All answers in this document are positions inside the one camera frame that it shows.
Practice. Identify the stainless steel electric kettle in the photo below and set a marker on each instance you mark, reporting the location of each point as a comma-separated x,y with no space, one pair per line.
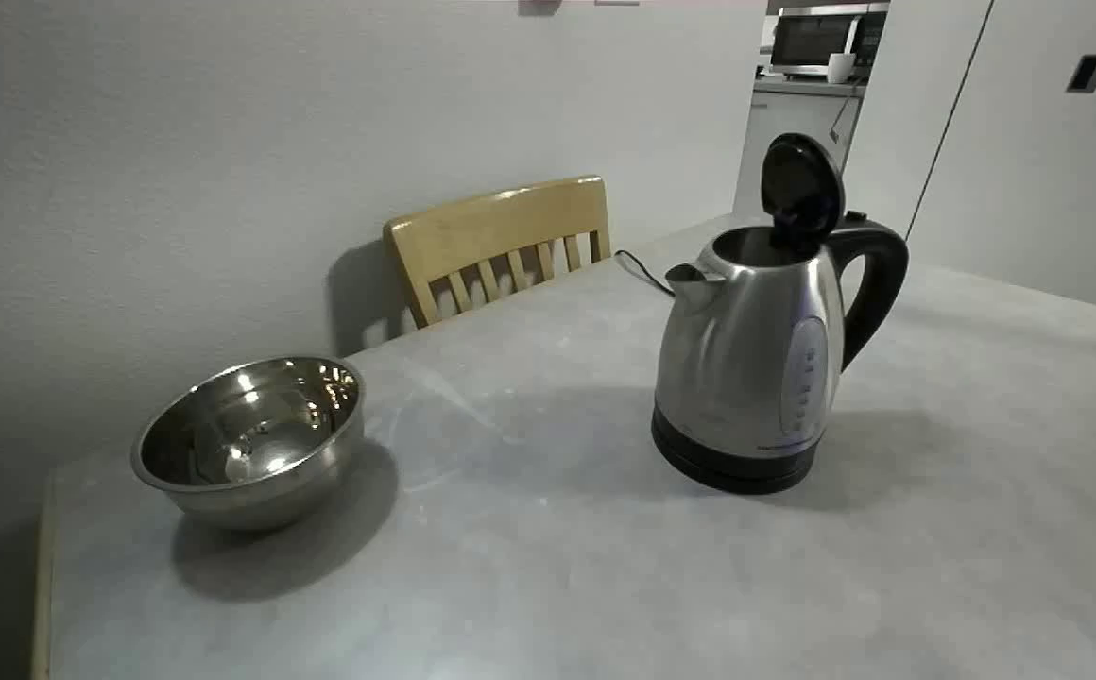
750,352

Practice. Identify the black kettle power base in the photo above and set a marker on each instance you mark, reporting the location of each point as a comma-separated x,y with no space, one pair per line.
731,474

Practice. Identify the wooden chair backrest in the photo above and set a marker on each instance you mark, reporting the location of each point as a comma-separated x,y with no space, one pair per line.
497,232

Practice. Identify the stainless steel mixing bowl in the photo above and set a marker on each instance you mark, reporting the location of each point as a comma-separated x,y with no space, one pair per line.
250,439

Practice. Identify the silver microwave oven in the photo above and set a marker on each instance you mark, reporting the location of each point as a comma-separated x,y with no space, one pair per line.
813,41

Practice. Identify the dark wall switch plate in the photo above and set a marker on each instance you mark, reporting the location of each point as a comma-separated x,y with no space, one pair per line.
1089,72

